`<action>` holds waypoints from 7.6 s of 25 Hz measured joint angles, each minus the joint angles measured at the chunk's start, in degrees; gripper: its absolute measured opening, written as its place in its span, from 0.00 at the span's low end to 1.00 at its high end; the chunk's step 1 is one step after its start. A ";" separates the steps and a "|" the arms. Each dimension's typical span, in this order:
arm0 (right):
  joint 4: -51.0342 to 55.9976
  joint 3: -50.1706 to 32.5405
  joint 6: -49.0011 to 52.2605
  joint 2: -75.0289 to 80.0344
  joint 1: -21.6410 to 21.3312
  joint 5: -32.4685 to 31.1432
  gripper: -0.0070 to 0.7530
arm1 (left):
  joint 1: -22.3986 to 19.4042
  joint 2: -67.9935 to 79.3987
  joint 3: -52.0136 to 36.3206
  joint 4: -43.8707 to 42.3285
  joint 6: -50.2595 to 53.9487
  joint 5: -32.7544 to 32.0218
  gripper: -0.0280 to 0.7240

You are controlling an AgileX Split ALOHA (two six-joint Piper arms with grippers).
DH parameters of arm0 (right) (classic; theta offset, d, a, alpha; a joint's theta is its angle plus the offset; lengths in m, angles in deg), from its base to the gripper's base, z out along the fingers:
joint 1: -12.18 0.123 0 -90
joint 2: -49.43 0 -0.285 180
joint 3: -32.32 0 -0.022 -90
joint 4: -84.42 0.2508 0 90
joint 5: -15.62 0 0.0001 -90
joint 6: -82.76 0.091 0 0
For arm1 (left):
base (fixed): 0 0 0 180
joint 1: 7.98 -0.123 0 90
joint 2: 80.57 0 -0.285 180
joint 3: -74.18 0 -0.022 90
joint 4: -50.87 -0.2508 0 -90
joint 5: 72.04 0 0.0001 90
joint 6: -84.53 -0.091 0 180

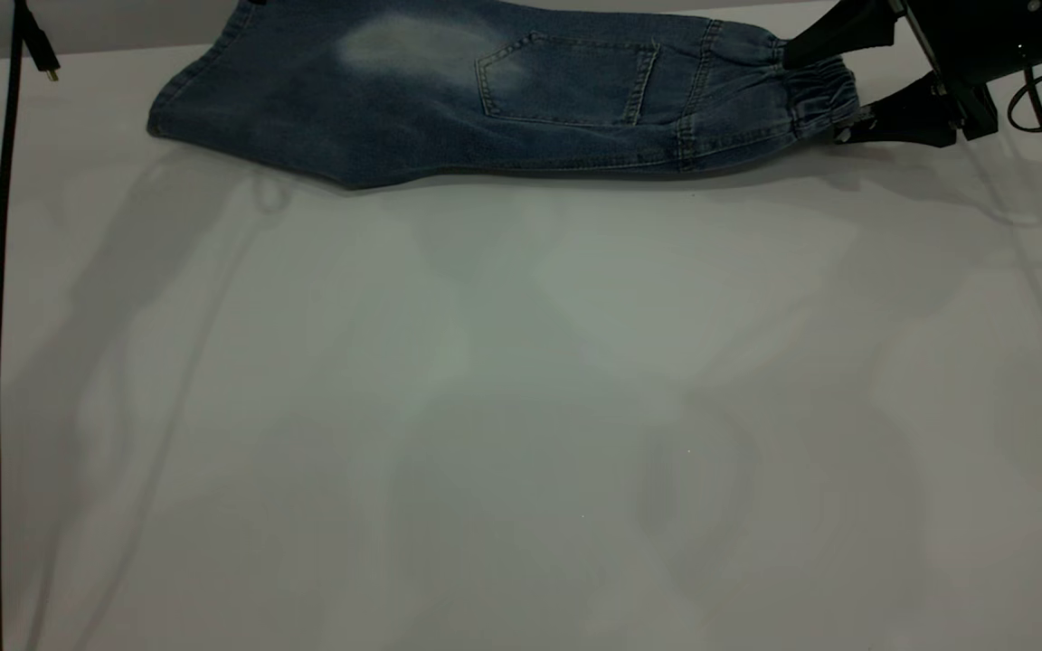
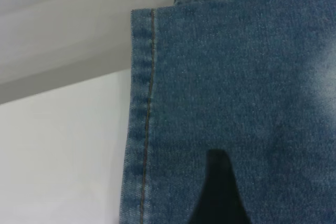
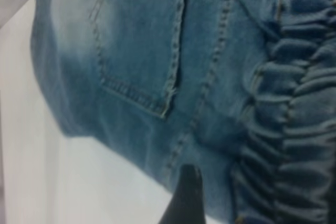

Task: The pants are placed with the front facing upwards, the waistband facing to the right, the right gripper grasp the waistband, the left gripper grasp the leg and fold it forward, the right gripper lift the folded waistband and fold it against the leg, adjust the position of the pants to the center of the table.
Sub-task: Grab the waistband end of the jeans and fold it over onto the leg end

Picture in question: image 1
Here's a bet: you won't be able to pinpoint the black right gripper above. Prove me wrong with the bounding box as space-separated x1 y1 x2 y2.
781 0 1042 149

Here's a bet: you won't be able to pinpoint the blue denim pants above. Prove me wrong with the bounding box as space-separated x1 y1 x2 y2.
147 0 862 192

